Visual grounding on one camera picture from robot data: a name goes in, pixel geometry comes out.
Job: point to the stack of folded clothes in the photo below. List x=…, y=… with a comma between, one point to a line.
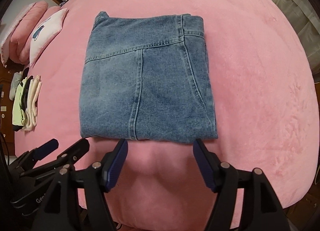
x=27, y=100

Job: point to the blue denim jacket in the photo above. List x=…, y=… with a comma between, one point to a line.
x=150, y=78

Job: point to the beige curtain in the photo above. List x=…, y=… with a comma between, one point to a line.
x=300, y=8

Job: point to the pink folded quilt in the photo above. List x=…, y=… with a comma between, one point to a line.
x=27, y=30

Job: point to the white printed pillow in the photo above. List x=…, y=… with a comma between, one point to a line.
x=46, y=33

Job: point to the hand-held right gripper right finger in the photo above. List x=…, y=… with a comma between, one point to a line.
x=203, y=166

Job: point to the pink plush blanket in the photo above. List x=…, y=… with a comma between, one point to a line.
x=250, y=83

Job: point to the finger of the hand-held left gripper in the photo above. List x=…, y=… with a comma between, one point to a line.
x=75, y=149
x=45, y=149

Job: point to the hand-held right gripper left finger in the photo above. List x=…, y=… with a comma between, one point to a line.
x=115, y=168

